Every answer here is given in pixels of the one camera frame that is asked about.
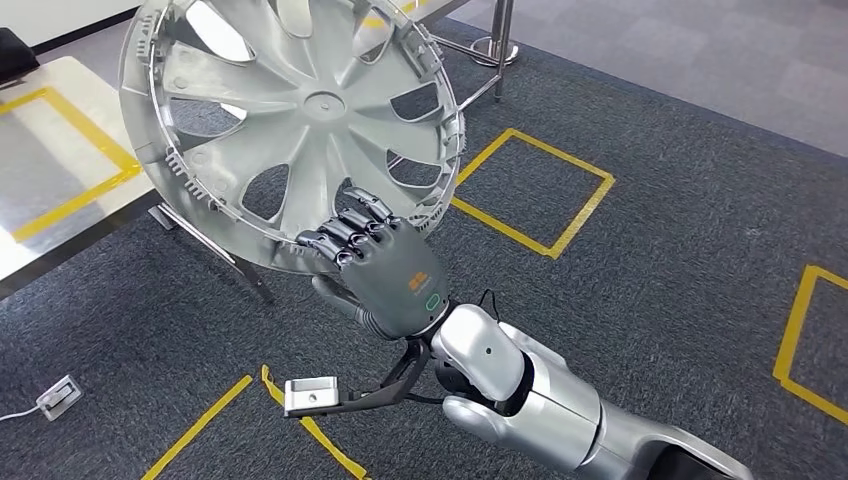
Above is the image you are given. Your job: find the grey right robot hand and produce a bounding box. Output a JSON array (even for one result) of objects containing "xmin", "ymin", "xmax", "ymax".
[{"xmin": 296, "ymin": 186, "xmax": 452, "ymax": 341}]

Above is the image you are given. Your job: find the silver wheel hubcap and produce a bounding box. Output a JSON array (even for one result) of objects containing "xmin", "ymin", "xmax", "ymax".
[{"xmin": 119, "ymin": 0, "xmax": 466, "ymax": 276}]

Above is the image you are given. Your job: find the chrome stanchion post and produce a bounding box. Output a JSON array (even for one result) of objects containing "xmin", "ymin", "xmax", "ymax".
[{"xmin": 470, "ymin": 0, "xmax": 521, "ymax": 69}]

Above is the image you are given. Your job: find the black chair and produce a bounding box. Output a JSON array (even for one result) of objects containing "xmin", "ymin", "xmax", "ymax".
[{"xmin": 0, "ymin": 27, "xmax": 41, "ymax": 85}]

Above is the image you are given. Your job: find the white floor power socket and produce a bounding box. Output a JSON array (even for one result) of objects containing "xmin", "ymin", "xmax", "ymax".
[{"xmin": 36, "ymin": 375, "xmax": 84, "ymax": 423}]

